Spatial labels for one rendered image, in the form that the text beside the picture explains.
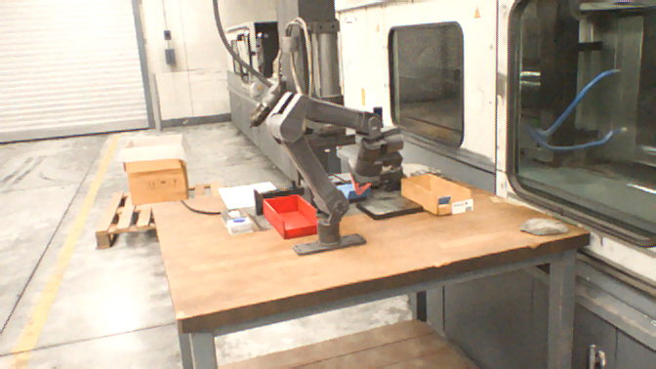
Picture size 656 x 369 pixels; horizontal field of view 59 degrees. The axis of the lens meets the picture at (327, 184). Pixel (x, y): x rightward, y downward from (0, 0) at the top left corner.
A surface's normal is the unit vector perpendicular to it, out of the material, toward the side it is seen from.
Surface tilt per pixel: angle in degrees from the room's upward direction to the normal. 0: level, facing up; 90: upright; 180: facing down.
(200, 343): 90
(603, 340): 90
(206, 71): 90
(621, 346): 90
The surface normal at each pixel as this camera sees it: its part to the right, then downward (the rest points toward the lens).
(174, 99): 0.28, 0.22
